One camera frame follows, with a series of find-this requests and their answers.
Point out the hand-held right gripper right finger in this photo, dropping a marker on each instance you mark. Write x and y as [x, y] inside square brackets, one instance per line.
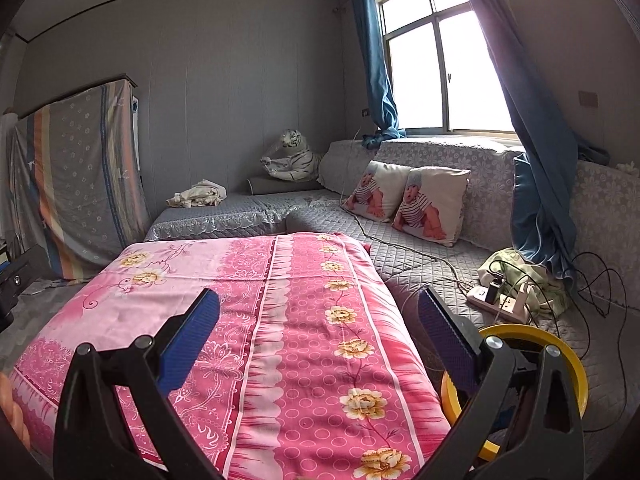
[445, 335]

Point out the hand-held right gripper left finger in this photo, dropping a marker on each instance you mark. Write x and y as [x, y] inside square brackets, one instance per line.
[192, 335]

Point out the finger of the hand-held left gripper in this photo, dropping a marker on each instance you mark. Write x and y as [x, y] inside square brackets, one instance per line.
[15, 280]

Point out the yellow rimmed trash bin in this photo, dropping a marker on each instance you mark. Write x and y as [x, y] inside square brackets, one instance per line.
[530, 330]

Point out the person's left hand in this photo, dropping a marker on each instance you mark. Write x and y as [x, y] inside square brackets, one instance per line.
[12, 410]

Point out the white power strip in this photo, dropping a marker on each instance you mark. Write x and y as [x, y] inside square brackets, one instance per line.
[505, 306]

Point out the black charger adapter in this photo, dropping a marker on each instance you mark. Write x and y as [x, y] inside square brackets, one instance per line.
[495, 287]

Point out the white charger adapter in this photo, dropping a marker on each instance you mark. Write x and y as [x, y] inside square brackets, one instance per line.
[523, 296]

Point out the green cloth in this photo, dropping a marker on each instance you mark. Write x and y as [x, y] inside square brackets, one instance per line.
[500, 260]

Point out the grey quilted sofa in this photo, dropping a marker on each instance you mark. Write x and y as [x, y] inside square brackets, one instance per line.
[425, 240]

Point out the pink floral blanket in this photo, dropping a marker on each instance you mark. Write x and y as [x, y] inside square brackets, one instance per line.
[300, 310]

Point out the striped sheet covered wardrobe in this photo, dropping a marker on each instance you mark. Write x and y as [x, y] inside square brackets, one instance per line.
[80, 175]

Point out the baby print pillow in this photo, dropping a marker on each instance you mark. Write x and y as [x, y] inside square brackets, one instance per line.
[372, 190]
[430, 205]

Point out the cream crumpled cloth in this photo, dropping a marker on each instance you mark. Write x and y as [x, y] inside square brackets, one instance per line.
[200, 192]

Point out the blue curtain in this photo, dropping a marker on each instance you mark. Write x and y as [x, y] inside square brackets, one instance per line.
[540, 200]
[372, 60]

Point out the grey pillow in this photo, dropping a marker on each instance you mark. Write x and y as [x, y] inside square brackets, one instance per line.
[265, 185]

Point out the white tiger plush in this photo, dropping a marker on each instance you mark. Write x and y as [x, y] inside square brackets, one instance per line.
[297, 157]

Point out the window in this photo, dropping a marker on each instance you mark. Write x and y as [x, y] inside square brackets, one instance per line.
[415, 85]

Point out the wall switch plate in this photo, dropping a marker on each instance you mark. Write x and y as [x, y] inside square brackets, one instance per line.
[588, 99]

